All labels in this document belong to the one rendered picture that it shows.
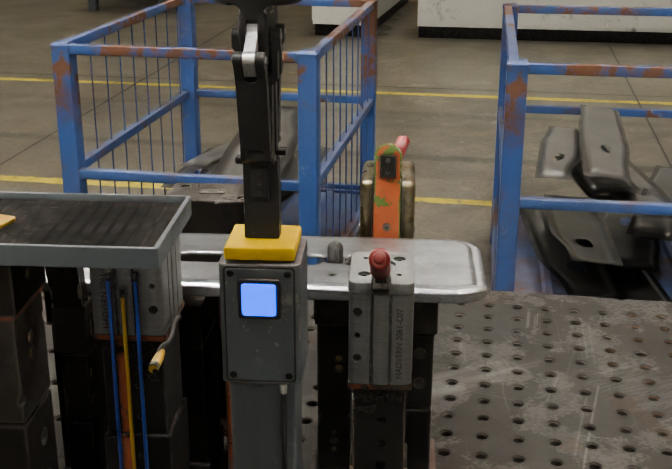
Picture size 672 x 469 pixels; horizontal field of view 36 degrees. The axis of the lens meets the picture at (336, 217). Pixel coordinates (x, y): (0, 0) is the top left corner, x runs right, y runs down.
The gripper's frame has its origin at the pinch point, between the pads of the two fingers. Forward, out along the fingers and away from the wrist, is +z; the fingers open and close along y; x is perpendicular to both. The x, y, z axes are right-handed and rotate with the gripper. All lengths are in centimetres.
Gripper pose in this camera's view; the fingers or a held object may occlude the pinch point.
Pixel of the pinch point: (262, 196)
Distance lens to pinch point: 87.7
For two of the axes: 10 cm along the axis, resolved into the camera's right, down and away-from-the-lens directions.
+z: 0.0, 9.4, 3.3
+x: -10.0, -0.2, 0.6
